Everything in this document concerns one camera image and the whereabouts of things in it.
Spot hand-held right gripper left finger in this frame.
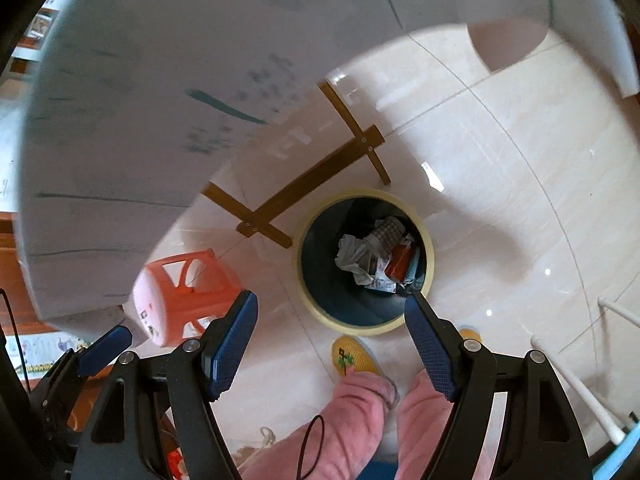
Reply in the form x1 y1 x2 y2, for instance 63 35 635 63
72 290 261 480

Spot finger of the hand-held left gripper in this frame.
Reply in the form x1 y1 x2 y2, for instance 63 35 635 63
29 325 133 407

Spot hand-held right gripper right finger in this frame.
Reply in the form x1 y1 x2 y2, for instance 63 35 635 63
402 292 593 480

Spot white chocolate wrapper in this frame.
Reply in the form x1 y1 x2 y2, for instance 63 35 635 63
367 267 401 295

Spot blue face mask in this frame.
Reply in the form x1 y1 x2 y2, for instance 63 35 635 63
406 247 425 288

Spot red snack packet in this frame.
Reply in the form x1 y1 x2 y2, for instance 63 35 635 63
385 242 416 281

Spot yellow-rimmed black trash bin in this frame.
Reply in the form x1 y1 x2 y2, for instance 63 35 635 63
292 189 435 335

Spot white tissue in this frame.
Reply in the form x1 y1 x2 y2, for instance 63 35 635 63
334 232 381 286

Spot checked paper cup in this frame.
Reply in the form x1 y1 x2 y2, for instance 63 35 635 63
370 217 406 256

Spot orange plastic stool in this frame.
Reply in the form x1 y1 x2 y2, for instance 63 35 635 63
122 249 243 348

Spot person's right leg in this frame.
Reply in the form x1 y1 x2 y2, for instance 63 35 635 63
397 370 493 480

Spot person's leg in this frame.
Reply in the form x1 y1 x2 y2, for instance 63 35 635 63
240 371 401 480
397 370 493 480

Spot person's left leg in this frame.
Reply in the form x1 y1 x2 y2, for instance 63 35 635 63
240 371 401 480

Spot white metal rack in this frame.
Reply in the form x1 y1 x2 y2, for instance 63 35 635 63
530 296 640 446

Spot wooden table frame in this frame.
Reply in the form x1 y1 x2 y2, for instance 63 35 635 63
202 80 393 251

